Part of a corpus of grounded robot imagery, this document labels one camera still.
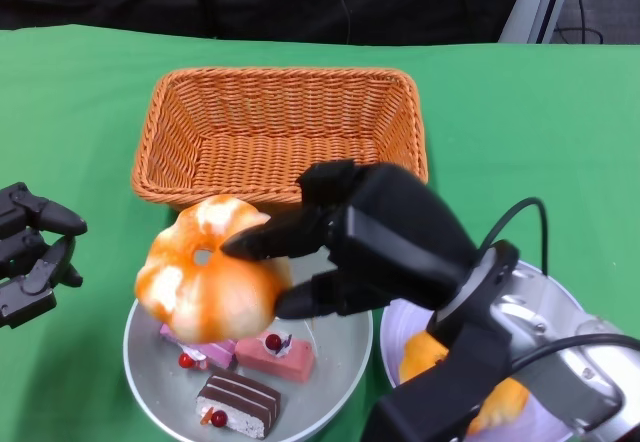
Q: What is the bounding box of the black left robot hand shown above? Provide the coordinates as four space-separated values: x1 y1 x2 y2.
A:
0 181 89 329

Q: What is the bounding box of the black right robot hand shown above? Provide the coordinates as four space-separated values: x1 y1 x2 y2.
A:
220 159 484 321

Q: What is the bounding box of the grey round bowl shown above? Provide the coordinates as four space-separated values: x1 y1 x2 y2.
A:
123 241 375 442

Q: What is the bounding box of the plain orange bread ring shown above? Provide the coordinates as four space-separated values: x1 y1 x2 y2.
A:
398 329 530 436

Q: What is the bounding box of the orange white pumpkin bread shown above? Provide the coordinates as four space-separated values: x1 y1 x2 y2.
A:
134 195 294 346

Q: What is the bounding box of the white round plate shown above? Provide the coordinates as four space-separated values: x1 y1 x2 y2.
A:
379 261 586 442

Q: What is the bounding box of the orange wicker basket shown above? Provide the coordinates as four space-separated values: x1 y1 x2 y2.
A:
130 65 430 213

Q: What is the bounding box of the pink cake slice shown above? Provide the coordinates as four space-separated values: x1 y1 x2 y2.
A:
234 332 316 384

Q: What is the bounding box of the magenta striped cake slice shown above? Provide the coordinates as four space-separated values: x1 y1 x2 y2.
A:
159 322 239 371

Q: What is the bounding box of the chocolate striped cake slice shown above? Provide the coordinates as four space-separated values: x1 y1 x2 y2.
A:
195 369 282 438

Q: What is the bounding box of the green tablecloth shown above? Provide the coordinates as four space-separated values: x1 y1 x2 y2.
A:
0 24 640 442

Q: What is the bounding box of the grey metal stand leg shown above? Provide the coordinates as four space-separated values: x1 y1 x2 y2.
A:
498 0 576 44

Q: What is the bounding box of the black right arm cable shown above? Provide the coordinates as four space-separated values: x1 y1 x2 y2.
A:
479 196 550 276
509 332 640 376

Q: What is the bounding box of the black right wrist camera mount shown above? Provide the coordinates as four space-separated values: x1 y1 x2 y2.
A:
362 319 514 442

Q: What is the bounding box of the black floor cable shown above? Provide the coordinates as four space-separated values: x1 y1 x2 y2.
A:
554 0 606 46

